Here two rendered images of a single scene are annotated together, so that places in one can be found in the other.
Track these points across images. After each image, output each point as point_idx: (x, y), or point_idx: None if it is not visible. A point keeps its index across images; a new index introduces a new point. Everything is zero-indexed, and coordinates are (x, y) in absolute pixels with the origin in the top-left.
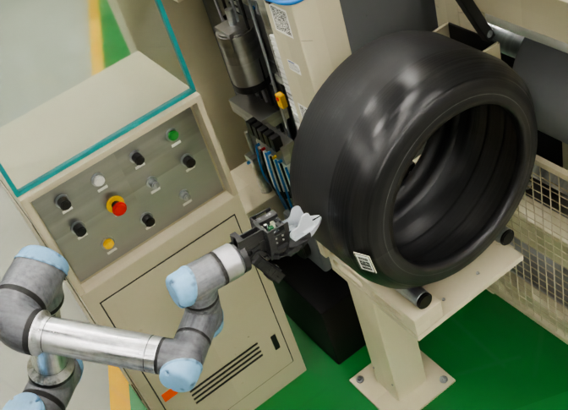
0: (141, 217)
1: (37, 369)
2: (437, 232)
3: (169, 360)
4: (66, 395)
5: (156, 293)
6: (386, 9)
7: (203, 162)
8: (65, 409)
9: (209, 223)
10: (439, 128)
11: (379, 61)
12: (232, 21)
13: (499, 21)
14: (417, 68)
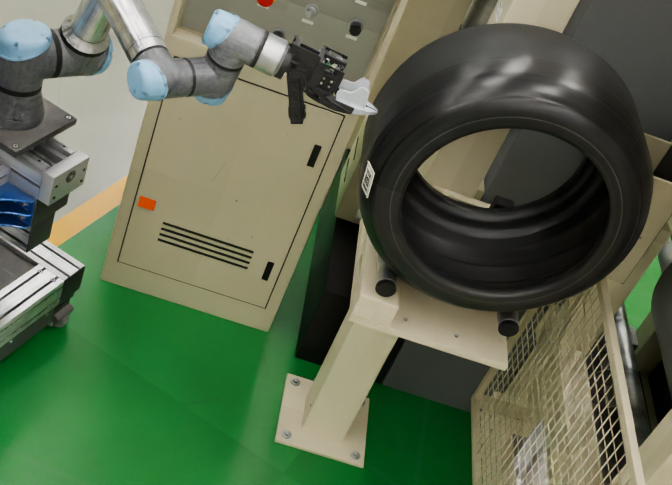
0: (274, 30)
1: (73, 19)
2: (463, 268)
3: (150, 60)
4: (70, 66)
5: (221, 104)
6: (638, 86)
7: (365, 45)
8: (58, 76)
9: None
10: (560, 195)
11: (552, 45)
12: None
13: None
14: (569, 72)
